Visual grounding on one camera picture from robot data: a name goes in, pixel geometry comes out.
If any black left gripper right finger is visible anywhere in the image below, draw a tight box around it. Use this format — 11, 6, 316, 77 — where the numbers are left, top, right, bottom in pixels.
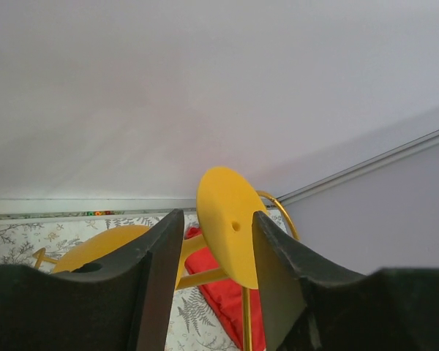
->
252, 212, 439, 350

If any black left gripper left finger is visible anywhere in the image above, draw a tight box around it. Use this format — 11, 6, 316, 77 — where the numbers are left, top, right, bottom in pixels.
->
0, 209, 184, 350

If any orange plastic wine glass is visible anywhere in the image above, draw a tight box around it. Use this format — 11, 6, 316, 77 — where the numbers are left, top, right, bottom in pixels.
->
53, 167, 267, 291

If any red folded cloth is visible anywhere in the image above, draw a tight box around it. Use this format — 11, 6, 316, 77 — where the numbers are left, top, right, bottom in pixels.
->
184, 247, 266, 351

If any gold wire wine glass rack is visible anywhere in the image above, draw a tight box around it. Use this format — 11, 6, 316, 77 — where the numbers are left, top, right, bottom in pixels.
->
32, 189, 301, 351

